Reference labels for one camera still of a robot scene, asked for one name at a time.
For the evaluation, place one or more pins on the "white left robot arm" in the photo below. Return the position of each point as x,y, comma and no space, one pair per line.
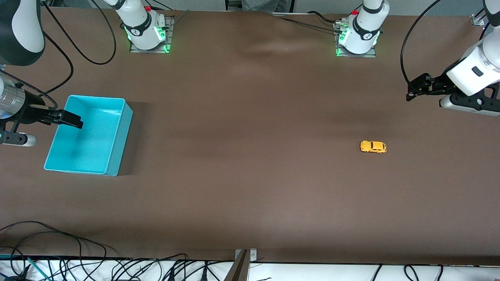
365,31

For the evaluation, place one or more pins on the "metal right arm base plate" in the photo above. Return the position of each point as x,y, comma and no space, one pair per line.
168,35

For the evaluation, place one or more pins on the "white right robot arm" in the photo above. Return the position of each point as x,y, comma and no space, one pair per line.
27,23

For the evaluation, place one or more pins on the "teal plastic bin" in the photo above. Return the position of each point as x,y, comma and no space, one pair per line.
86,140

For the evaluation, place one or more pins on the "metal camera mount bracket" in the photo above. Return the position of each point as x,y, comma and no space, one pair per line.
244,257

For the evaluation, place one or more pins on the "yellow toy beetle car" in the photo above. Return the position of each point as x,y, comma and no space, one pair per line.
373,146

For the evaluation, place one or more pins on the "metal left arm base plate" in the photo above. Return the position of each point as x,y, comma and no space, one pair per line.
373,52

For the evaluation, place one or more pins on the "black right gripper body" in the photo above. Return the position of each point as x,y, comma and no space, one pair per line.
28,112

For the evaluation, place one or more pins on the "grey cloth item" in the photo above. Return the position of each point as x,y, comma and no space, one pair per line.
265,4

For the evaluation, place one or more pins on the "small metal corner bracket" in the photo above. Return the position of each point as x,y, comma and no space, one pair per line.
477,20

